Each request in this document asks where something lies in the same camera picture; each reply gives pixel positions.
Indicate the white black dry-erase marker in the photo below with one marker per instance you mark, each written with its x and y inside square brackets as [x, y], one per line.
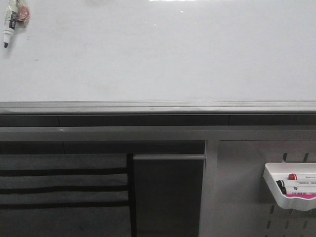
[17, 15]

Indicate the white whiteboard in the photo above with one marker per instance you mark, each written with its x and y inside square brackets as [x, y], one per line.
[155, 50]

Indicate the dark grey flat panel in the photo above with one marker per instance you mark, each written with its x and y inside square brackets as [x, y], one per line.
[168, 192]

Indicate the grey metal pegboard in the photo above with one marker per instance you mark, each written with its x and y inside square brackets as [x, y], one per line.
[245, 206]

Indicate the upper black capped marker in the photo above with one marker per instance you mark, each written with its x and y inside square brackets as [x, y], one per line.
[296, 183]

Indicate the black capped marker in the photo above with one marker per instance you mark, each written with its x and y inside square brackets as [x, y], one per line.
[296, 183]
[298, 190]

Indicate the grey fabric pocket organizer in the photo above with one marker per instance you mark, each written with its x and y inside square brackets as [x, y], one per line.
[84, 195]

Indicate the lower black capped marker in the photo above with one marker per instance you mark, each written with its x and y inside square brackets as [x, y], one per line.
[298, 190]

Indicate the red capped marker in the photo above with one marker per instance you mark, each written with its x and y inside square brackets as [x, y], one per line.
[302, 176]

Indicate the white plastic marker tray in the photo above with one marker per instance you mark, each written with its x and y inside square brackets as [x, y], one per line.
[280, 171]

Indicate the pink eraser in tray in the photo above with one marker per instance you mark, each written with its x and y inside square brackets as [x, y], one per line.
[300, 196]

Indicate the grey whiteboard bottom frame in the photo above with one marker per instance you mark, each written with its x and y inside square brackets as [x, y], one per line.
[223, 113]

